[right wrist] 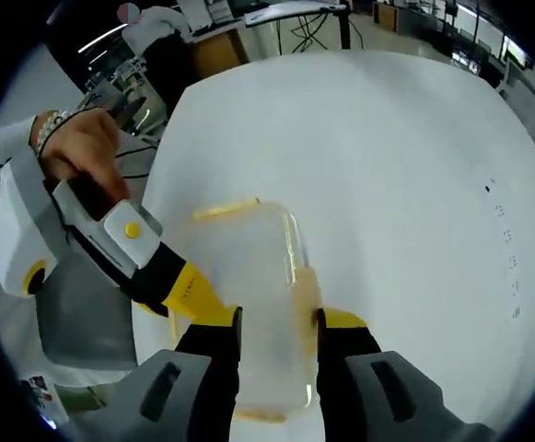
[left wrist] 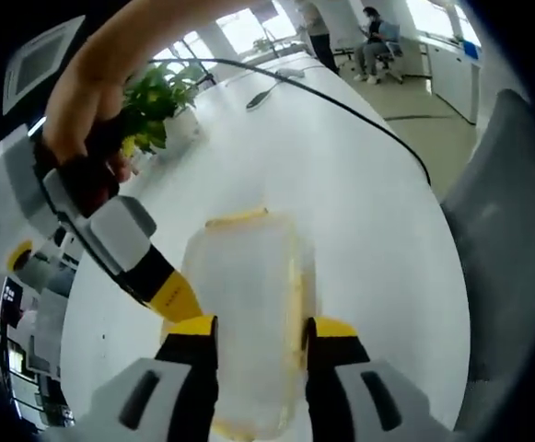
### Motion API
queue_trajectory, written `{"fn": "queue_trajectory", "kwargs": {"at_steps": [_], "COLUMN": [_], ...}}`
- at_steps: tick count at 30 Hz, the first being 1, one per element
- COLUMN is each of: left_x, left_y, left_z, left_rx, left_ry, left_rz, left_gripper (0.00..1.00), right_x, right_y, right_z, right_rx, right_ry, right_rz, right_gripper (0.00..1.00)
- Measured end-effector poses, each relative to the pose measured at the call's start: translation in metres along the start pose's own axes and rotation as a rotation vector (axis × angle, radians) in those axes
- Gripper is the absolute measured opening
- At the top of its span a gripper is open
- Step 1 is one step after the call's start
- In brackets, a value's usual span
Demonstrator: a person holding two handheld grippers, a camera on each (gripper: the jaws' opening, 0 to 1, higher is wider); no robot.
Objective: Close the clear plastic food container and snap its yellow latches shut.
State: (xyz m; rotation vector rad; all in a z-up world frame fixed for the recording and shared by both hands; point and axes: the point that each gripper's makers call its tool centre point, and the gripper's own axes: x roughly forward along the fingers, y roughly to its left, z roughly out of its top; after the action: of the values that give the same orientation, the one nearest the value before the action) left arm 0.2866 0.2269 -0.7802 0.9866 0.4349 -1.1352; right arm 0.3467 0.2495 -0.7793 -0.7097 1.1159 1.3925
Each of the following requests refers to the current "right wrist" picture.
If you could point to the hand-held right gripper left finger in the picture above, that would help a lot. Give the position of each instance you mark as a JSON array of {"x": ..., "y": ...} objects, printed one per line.
[{"x": 212, "y": 359}]

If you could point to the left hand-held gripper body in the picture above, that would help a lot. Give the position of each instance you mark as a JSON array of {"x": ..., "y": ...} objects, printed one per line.
[{"x": 14, "y": 221}]

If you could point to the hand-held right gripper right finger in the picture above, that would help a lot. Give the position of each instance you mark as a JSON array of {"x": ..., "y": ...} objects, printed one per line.
[{"x": 354, "y": 359}]

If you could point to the clear plastic food container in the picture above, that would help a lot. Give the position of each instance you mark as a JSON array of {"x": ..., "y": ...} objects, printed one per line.
[{"x": 308, "y": 285}]

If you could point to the person's left hand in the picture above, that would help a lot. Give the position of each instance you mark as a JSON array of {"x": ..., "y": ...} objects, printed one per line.
[{"x": 87, "y": 143}]

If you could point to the printed card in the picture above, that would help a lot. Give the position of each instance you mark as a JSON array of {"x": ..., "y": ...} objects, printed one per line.
[{"x": 46, "y": 398}]

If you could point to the wooden cabinet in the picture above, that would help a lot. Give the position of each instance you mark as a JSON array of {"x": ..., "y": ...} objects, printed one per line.
[{"x": 216, "y": 53}]

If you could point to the white desk black legs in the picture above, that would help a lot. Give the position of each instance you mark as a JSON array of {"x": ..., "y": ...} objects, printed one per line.
[{"x": 290, "y": 11}]

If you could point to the metal frame cart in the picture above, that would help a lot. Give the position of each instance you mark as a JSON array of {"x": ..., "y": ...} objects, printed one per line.
[{"x": 124, "y": 87}]

